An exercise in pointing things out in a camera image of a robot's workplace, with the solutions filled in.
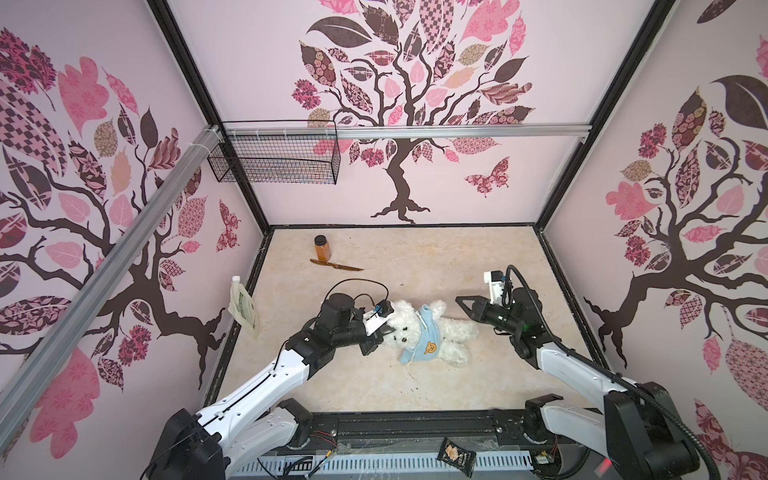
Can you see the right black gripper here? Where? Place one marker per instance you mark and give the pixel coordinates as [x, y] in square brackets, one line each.
[480, 309]

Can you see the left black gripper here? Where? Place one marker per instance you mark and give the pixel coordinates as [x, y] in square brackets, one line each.
[373, 341]

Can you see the white teddy bear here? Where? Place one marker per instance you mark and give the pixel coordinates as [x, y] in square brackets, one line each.
[456, 333]

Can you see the light blue bear hoodie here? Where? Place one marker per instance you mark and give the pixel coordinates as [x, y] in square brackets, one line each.
[419, 332]

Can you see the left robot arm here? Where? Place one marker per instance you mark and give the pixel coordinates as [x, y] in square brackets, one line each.
[259, 416]

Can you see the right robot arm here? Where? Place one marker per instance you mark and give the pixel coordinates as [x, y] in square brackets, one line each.
[634, 425]

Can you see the brown wooden spoon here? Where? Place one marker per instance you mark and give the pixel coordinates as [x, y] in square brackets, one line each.
[335, 265]

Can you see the amber bottle black cap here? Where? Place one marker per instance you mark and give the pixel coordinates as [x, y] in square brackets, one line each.
[322, 248]

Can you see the white green pouch bottle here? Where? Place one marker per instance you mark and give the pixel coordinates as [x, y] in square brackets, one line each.
[242, 308]

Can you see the small dark snack packet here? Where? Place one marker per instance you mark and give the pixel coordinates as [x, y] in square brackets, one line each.
[455, 456]

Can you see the pink marker pen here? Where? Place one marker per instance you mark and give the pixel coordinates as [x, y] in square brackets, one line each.
[603, 468]

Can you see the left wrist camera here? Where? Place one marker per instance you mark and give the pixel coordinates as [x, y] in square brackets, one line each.
[378, 317]

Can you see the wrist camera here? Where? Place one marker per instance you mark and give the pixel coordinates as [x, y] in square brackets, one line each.
[496, 281]
[378, 317]

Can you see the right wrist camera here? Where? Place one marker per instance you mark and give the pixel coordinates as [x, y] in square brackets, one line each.
[496, 281]

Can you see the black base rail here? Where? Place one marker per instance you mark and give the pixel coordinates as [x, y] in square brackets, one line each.
[475, 429]

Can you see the white slotted cable duct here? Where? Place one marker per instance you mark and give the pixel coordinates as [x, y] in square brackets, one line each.
[488, 465]

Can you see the rear aluminium frame bar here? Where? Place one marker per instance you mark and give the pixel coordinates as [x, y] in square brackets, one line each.
[407, 132]

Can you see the aluminium frame bar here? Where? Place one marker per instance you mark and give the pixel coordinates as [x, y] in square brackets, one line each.
[37, 372]
[407, 132]

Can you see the black wire basket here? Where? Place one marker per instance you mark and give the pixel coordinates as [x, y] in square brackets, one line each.
[278, 151]

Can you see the left aluminium frame bar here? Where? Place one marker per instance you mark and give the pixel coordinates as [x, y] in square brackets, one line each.
[37, 372]

